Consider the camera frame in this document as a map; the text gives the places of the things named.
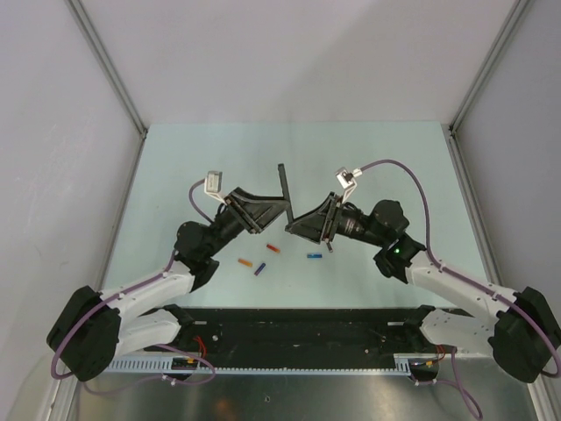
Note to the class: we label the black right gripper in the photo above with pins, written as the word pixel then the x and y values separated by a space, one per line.
pixel 313 226

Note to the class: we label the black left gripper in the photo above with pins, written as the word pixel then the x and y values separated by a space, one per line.
pixel 263 209

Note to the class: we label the black remote control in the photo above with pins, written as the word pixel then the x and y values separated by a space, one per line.
pixel 285 192

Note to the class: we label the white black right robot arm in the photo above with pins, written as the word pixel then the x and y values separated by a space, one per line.
pixel 517 328

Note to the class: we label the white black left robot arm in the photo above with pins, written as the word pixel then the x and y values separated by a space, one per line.
pixel 95 327

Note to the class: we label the red orange battery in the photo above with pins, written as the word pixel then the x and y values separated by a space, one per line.
pixel 273 248

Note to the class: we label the purple blue battery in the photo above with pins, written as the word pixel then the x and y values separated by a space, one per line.
pixel 259 269

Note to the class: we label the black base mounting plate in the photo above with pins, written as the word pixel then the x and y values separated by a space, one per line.
pixel 286 335

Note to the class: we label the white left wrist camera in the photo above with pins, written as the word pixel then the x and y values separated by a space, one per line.
pixel 213 185

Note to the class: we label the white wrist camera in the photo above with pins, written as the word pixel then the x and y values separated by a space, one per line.
pixel 348 181
pixel 213 185

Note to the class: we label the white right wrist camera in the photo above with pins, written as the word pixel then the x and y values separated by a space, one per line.
pixel 348 181

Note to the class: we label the grey slotted cable duct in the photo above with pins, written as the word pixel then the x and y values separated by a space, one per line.
pixel 364 364

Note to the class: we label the left aluminium frame post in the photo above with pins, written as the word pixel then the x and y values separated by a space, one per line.
pixel 101 53

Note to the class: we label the aluminium frame post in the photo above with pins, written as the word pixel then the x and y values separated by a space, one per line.
pixel 501 42
pixel 101 53

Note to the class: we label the right aluminium frame post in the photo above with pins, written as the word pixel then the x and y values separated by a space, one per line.
pixel 501 42

